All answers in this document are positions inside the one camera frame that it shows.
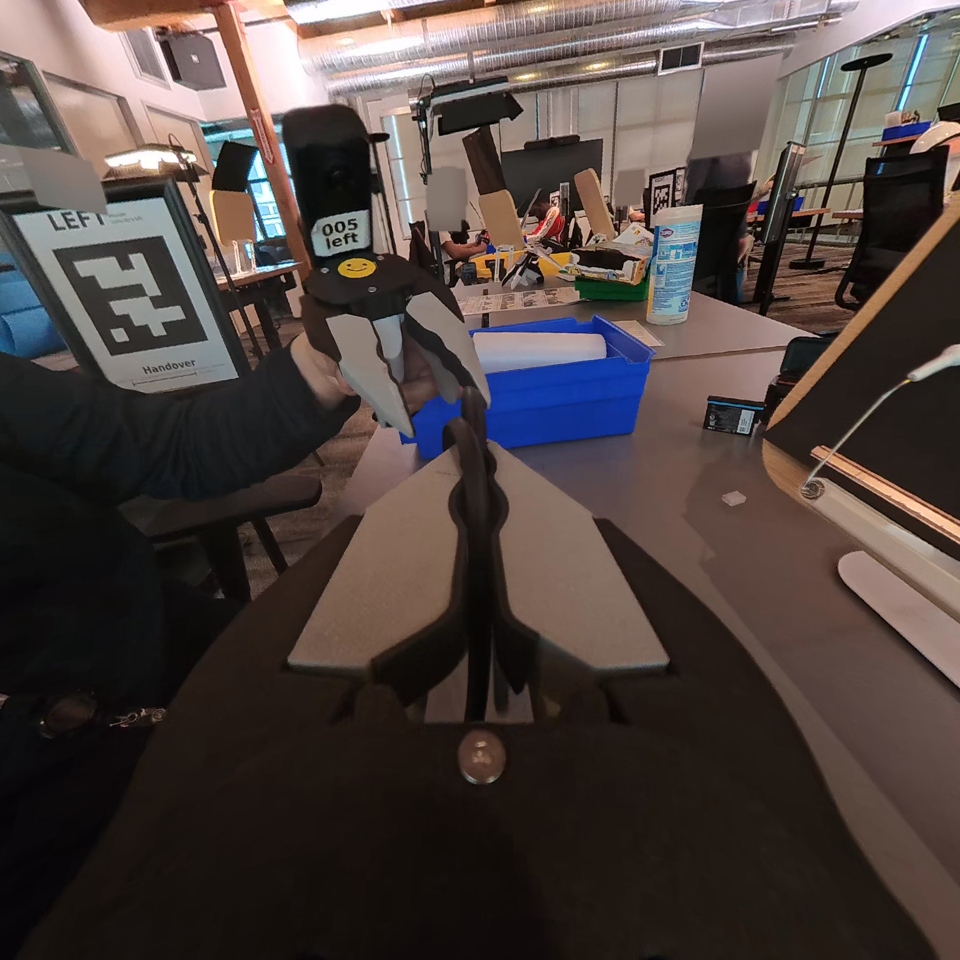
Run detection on black office chair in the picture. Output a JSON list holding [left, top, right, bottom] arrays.
[[836, 146, 950, 312]]

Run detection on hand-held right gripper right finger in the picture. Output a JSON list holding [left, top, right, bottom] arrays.
[[486, 441, 671, 699]]

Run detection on yellow plastic bin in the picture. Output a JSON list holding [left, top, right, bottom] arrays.
[[468, 251, 579, 282]]

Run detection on black studio light panel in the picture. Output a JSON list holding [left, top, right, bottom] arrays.
[[431, 75, 525, 138]]

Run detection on printed paper sheet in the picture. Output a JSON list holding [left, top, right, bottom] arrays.
[[456, 288, 586, 316]]

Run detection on white cord with plug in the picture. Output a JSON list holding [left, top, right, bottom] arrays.
[[801, 352, 960, 502]]

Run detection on wooden side table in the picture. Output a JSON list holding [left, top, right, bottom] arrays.
[[217, 258, 309, 354]]

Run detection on idle grey black gripper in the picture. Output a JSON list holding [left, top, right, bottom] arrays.
[[501, 251, 547, 292]]

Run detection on blue cushion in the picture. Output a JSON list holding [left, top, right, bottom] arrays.
[[0, 251, 69, 361]]

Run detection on small black battery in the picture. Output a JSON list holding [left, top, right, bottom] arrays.
[[703, 395, 765, 438]]

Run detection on open cardboard box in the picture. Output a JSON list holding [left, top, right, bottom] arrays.
[[570, 223, 655, 285]]

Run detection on person's left forearm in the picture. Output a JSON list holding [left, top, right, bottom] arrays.
[[0, 341, 361, 511]]

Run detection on person's dark clothed body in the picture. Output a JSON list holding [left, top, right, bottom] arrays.
[[0, 450, 249, 960]]

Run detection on black wall speaker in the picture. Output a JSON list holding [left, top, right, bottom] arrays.
[[161, 33, 226, 91]]

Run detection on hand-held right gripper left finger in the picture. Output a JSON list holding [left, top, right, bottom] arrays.
[[287, 442, 475, 710]]

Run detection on framed marker sign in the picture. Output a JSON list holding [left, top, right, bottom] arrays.
[[0, 176, 252, 395]]

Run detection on black wall screen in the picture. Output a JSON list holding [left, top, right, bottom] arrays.
[[501, 137, 605, 215]]

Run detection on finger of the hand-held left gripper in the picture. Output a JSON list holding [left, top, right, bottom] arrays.
[[407, 291, 494, 408], [326, 313, 417, 440]]

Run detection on black floor lamp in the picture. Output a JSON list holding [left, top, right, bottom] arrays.
[[791, 52, 895, 271]]

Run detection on lit studio softbox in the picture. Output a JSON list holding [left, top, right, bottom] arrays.
[[105, 142, 204, 181]]

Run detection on tan padded panel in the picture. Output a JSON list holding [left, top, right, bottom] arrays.
[[480, 189, 526, 252], [573, 168, 618, 240]]

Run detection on dark wooden chair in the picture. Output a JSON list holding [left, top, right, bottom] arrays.
[[123, 474, 325, 601]]

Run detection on black panel stand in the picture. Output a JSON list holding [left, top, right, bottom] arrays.
[[750, 141, 807, 316]]

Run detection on person's left hand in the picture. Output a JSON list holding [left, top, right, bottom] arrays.
[[393, 348, 451, 412]]

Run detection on black cable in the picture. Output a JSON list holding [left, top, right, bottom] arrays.
[[442, 384, 500, 723]]

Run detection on silver ventilation duct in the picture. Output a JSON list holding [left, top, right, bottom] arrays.
[[298, 16, 796, 76]]

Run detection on blue plastic bin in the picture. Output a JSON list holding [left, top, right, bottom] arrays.
[[401, 315, 654, 460]]

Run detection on white blue wipes canister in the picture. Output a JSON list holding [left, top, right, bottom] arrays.
[[646, 204, 705, 326]]

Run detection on black camera case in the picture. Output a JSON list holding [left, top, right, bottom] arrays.
[[765, 335, 835, 430]]

